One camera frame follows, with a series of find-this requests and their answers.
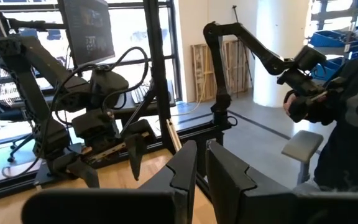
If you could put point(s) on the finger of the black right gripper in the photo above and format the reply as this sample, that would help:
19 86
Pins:
137 149
79 169

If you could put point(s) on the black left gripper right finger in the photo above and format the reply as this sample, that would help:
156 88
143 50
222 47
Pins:
244 202

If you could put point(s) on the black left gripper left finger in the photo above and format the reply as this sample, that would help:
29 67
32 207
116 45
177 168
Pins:
166 202

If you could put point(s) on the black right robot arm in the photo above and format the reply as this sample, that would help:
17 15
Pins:
42 68

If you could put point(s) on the black desk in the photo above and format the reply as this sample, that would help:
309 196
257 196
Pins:
135 109

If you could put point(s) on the grey padded stool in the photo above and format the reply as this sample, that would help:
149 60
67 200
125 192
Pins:
301 144

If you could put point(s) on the black office chair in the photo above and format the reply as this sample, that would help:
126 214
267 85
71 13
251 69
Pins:
6 90

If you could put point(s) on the wooden pallet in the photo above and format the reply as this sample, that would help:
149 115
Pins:
199 71

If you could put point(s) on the black computer monitor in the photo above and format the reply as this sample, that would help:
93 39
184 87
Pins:
89 31

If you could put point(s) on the person's hand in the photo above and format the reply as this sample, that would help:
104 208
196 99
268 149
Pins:
297 107

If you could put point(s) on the person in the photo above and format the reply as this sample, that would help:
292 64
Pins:
353 140

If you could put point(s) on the thin black pole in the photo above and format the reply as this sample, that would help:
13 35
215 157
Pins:
235 31

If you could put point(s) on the white round column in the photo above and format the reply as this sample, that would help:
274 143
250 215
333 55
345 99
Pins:
278 46

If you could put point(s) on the blue storage bin rack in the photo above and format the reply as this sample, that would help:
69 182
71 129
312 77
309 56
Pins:
331 39

